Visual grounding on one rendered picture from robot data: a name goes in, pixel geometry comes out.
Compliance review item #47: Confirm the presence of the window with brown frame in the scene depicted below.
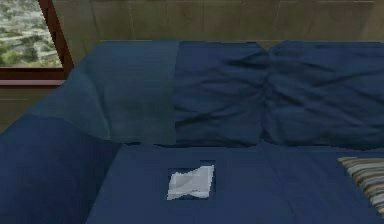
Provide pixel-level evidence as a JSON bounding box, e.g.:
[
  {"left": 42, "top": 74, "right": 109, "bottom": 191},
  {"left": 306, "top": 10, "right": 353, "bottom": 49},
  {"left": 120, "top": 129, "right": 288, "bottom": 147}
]
[{"left": 0, "top": 0, "right": 75, "bottom": 88}]

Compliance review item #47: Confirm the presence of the teal blanket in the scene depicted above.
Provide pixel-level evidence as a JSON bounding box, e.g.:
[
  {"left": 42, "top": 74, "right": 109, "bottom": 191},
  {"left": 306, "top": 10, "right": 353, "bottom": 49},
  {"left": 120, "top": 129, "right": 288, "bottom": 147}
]
[{"left": 24, "top": 39, "right": 180, "bottom": 146}]

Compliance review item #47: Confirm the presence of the crumpled white paper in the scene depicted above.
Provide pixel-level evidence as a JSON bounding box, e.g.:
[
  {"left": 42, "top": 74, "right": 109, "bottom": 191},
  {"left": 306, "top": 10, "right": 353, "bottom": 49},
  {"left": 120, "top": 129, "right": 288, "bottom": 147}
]
[{"left": 166, "top": 164, "right": 215, "bottom": 201}]

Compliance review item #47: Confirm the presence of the striped cushion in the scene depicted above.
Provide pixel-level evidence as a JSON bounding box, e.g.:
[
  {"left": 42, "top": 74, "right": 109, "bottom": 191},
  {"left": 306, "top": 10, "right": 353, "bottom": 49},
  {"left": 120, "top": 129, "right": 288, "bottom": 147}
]
[{"left": 337, "top": 156, "right": 384, "bottom": 218}]

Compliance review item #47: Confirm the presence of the blue sofa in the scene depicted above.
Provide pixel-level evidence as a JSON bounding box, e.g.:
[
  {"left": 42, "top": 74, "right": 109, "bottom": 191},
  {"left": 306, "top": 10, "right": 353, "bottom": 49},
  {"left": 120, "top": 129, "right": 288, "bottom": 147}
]
[{"left": 0, "top": 39, "right": 384, "bottom": 224}]

